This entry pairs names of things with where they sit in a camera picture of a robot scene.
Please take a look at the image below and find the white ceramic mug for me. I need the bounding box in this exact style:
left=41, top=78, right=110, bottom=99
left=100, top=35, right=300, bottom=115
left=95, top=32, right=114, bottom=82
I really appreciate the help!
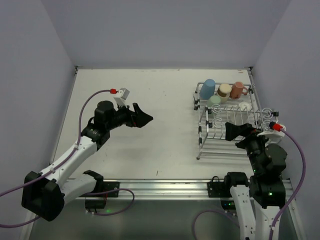
left=238, top=101, right=252, bottom=111

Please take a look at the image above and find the green plastic cup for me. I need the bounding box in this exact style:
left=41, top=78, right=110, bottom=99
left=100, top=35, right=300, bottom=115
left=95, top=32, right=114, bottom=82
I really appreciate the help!
left=206, top=95, right=221, bottom=108

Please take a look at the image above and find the blue plastic cup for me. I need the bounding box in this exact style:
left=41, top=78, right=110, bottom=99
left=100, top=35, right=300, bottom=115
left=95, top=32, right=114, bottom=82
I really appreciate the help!
left=199, top=79, right=216, bottom=100

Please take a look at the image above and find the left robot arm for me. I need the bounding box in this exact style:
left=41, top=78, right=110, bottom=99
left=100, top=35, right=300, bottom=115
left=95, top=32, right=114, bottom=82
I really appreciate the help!
left=21, top=100, right=154, bottom=222

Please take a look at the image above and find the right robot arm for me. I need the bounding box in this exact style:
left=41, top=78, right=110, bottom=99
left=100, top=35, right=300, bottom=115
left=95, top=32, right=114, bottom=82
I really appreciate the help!
left=223, top=122, right=287, bottom=240

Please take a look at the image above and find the metal dish rack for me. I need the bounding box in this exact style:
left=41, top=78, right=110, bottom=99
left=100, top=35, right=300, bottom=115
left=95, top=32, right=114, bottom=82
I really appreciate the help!
left=193, top=82, right=279, bottom=160

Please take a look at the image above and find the pink mug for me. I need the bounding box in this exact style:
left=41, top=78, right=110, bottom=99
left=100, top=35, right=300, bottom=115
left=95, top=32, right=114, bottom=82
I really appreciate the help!
left=229, top=81, right=249, bottom=100

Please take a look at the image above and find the beige brown cup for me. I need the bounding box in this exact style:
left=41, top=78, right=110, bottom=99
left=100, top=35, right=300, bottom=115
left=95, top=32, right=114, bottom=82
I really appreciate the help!
left=216, top=83, right=232, bottom=104

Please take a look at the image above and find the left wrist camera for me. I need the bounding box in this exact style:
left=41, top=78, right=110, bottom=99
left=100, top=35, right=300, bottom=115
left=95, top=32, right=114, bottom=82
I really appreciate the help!
left=113, top=88, right=130, bottom=108

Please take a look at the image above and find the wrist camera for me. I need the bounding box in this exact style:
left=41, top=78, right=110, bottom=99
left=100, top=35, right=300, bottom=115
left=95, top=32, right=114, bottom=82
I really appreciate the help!
left=257, top=120, right=287, bottom=144
left=113, top=88, right=130, bottom=108

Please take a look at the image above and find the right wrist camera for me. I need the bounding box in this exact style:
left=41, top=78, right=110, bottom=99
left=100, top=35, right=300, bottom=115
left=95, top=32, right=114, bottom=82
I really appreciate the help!
left=257, top=120, right=287, bottom=144

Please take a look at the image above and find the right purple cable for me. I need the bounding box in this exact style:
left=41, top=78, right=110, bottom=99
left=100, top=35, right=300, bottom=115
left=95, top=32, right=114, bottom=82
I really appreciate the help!
left=192, top=122, right=307, bottom=240

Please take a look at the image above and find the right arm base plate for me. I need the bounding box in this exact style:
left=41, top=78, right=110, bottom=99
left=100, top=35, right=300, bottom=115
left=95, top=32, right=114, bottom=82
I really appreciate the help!
left=206, top=175, right=228, bottom=198

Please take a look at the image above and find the aluminium mounting rail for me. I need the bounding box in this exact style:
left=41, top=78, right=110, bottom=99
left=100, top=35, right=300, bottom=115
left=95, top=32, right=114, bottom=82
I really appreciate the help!
left=67, top=177, right=298, bottom=201

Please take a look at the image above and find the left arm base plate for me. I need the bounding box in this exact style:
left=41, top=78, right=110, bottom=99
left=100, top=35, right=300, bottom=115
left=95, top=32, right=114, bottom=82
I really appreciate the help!
left=81, top=181, right=120, bottom=198

